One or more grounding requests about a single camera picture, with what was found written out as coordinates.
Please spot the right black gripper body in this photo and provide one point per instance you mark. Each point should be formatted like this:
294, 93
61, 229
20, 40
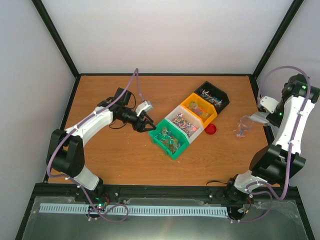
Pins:
278, 120

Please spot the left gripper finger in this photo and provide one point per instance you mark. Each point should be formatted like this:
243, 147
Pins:
141, 127
149, 124

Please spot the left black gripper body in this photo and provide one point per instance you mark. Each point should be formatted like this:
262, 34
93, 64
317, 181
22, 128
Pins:
136, 125

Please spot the metal scoop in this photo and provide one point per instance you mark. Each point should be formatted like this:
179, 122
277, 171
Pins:
260, 118

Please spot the green candy bin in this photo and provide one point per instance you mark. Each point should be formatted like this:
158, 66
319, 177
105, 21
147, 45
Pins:
169, 139

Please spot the white candy bin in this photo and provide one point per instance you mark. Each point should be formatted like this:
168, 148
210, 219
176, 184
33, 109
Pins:
185, 122

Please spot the orange candy bin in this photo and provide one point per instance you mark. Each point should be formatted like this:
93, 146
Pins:
200, 108

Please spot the black candy bin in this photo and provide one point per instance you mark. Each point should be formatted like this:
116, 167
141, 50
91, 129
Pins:
212, 94

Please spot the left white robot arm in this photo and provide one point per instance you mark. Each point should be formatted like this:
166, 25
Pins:
66, 147

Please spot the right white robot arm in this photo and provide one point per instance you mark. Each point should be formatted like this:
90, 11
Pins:
280, 160

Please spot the clear plastic jar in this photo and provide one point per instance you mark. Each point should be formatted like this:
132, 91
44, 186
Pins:
244, 125

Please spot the red jar lid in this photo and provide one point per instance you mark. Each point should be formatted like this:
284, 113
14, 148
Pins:
210, 129

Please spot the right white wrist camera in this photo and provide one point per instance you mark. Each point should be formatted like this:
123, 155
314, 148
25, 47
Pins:
268, 103

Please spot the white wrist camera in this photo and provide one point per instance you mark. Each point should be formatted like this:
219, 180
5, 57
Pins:
268, 103
145, 106

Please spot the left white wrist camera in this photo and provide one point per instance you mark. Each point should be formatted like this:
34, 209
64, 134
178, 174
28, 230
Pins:
145, 106

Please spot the right black frame post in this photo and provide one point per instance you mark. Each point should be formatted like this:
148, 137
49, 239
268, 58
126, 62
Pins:
279, 33

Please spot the black frame post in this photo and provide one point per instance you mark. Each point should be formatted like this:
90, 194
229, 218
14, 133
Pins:
279, 33
45, 17

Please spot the light blue cable duct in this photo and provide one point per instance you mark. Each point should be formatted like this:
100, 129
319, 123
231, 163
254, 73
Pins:
136, 210

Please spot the left black frame post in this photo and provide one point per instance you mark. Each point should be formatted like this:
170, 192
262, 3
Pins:
45, 17

